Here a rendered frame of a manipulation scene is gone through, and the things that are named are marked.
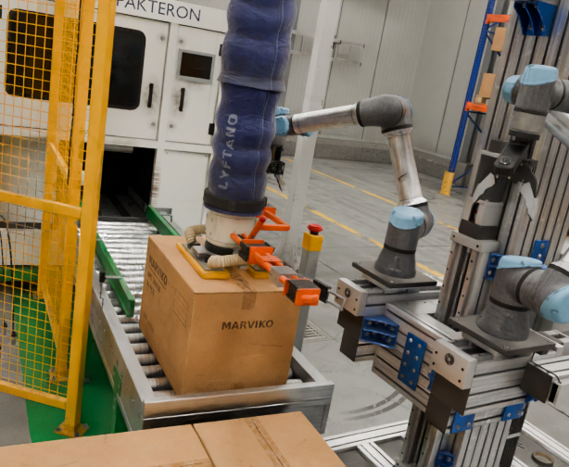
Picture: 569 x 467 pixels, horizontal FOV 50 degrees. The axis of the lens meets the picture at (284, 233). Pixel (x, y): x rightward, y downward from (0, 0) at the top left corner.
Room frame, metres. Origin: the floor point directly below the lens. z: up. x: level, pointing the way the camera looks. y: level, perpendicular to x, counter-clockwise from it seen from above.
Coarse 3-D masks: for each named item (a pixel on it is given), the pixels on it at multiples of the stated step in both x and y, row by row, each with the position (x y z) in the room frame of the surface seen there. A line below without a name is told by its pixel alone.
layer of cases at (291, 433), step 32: (256, 416) 1.85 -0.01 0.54; (288, 416) 1.88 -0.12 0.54; (0, 448) 1.47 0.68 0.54; (32, 448) 1.49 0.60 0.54; (64, 448) 1.51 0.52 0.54; (96, 448) 1.54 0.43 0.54; (128, 448) 1.56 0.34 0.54; (160, 448) 1.59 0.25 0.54; (192, 448) 1.61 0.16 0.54; (224, 448) 1.64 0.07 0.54; (256, 448) 1.66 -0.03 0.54; (288, 448) 1.69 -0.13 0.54; (320, 448) 1.72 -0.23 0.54
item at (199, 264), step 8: (184, 248) 2.20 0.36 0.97; (184, 256) 2.16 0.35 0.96; (192, 256) 2.13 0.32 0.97; (208, 256) 2.07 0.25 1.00; (192, 264) 2.08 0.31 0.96; (200, 264) 2.05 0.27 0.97; (200, 272) 1.99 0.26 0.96; (208, 272) 1.99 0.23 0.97; (216, 272) 2.00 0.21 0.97; (224, 272) 2.01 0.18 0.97
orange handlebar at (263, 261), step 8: (272, 216) 2.46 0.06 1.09; (264, 224) 2.29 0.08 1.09; (272, 224) 2.31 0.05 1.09; (280, 224) 2.33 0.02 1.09; (288, 224) 2.36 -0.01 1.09; (240, 240) 2.03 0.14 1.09; (256, 256) 1.90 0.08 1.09; (264, 256) 1.88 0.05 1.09; (272, 256) 1.90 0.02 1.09; (264, 264) 1.83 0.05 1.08; (272, 264) 1.87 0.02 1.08; (280, 264) 1.84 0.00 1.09; (280, 280) 1.72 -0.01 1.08; (304, 296) 1.61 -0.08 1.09; (312, 296) 1.61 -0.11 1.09
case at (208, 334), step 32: (160, 256) 2.19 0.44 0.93; (160, 288) 2.15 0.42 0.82; (192, 288) 1.87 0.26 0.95; (224, 288) 1.92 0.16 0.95; (256, 288) 1.97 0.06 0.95; (160, 320) 2.11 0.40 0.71; (192, 320) 1.84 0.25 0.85; (224, 320) 1.90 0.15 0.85; (256, 320) 1.95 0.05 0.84; (288, 320) 2.01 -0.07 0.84; (160, 352) 2.07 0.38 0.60; (192, 352) 1.85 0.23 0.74; (224, 352) 1.90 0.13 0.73; (256, 352) 1.96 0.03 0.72; (288, 352) 2.02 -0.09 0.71; (192, 384) 1.86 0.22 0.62; (224, 384) 1.91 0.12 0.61; (256, 384) 1.97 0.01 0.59
